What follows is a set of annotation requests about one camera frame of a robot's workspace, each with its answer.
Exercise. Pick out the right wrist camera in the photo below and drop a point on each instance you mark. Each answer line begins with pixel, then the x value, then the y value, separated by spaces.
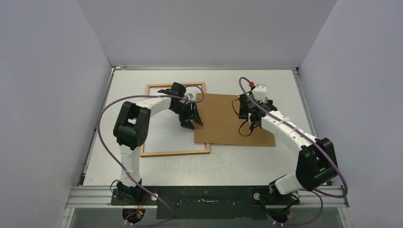
pixel 259 93

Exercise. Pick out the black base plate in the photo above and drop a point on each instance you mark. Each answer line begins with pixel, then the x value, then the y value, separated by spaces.
pixel 209 202

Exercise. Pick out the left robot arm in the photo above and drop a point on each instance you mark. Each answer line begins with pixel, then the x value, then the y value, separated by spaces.
pixel 132 127

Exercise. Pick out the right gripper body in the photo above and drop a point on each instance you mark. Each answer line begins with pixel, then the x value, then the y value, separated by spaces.
pixel 263 105

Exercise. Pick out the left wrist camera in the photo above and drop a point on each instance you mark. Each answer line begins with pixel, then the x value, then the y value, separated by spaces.
pixel 190 96

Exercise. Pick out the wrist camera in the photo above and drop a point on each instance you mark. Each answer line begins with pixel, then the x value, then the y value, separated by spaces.
pixel 190 96
pixel 259 93

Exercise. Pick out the aluminium rail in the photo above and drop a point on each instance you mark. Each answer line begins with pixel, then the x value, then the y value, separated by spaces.
pixel 101 197

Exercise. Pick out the wooden picture frame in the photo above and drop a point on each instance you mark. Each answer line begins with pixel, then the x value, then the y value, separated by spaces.
pixel 167 138

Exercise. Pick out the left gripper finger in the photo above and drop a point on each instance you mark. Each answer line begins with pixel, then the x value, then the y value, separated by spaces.
pixel 187 124
pixel 196 116

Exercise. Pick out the brown backing board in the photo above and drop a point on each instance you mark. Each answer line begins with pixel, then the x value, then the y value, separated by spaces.
pixel 222 126

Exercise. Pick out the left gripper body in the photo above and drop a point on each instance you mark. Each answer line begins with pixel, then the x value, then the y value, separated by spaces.
pixel 185 111

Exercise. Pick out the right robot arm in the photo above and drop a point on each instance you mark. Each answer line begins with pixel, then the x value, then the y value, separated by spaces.
pixel 316 159

